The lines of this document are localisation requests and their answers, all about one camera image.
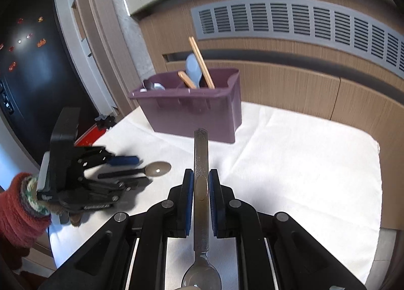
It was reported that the person's left hand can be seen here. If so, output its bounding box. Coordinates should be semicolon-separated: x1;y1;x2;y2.
47;204;83;228

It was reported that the large metal spoon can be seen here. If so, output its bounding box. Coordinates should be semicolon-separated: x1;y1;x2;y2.
181;128;223;290

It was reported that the wooden cabinet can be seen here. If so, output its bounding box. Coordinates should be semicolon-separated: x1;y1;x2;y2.
138;0;404;140

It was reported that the black refrigerator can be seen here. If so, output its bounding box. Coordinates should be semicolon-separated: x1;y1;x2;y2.
0;0;99;166

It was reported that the red floor mat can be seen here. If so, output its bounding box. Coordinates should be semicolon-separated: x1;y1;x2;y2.
74;122;107;147

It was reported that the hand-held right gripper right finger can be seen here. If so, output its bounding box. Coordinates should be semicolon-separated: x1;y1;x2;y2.
208;168;368;290

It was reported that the door frame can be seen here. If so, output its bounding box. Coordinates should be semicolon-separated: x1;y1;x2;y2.
52;0;143;117

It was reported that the black handled metal spoon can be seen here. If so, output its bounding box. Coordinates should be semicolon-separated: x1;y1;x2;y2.
98;161;172;180

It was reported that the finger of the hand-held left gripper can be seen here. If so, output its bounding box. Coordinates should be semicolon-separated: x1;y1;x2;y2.
85;177;153;204
80;147;140;170

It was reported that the light blue plastic spoon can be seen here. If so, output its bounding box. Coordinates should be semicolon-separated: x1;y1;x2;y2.
185;53;203;89

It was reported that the person's left forearm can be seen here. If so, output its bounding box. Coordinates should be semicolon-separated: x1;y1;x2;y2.
0;173;53;273

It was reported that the wooden chopstick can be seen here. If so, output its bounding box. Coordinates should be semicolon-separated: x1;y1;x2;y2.
189;36;216;90

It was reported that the white table cloth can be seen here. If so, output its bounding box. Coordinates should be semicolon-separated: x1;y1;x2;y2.
47;102;381;290

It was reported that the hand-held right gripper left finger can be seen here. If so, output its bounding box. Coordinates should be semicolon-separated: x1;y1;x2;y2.
39;168;194;290

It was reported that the grey vent grille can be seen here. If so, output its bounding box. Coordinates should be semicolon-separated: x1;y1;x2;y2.
191;2;404;81

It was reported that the purple utensil holder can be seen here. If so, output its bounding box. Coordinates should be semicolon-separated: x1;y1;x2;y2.
128;68;243;144

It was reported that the wooden spoon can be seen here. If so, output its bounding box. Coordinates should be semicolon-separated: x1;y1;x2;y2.
178;70;198;90

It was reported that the small black object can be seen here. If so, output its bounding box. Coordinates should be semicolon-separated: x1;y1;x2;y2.
95;113;116;130

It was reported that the group of fridge magnets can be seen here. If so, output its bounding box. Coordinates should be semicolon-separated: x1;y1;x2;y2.
0;0;48;71

